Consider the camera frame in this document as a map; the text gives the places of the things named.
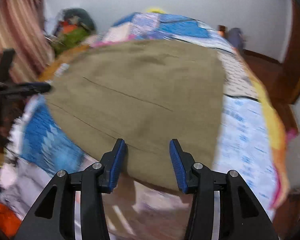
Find blue patchwork bedspread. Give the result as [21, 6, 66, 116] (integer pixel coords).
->
[0, 13, 287, 239]

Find khaki elastic-waist shorts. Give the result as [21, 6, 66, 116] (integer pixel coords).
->
[46, 40, 225, 190]

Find grey plush pillow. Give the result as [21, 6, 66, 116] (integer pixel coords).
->
[63, 8, 96, 32]

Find green patterned storage bag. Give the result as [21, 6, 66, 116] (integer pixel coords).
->
[51, 27, 90, 56]

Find brown wooden door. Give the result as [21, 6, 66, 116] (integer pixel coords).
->
[282, 0, 300, 104]

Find yellow curved foam tube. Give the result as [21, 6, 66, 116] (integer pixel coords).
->
[147, 8, 166, 14]

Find striped pink curtain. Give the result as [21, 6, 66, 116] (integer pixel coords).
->
[0, 0, 54, 83]

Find folded pink pants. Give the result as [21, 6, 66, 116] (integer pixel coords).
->
[90, 35, 136, 48]

